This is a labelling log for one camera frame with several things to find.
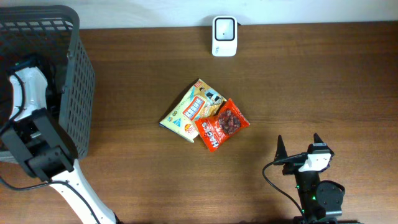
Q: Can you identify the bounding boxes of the white barcode scanner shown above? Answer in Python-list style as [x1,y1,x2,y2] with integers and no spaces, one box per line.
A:
[211,16,238,57]

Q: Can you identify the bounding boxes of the yellow snack bag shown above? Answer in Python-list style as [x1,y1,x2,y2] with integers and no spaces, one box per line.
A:
[159,79,226,142]

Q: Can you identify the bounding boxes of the red Hacks candy bag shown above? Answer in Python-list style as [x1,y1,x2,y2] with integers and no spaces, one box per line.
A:
[195,98,250,152]

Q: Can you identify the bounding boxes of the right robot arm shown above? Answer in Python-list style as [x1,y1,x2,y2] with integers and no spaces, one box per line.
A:
[274,134,345,223]

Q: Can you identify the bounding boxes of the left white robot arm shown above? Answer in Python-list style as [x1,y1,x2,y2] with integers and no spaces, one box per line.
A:
[1,54,120,223]

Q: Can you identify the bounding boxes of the grey plastic mesh basket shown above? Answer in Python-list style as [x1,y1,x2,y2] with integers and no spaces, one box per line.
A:
[1,5,95,159]

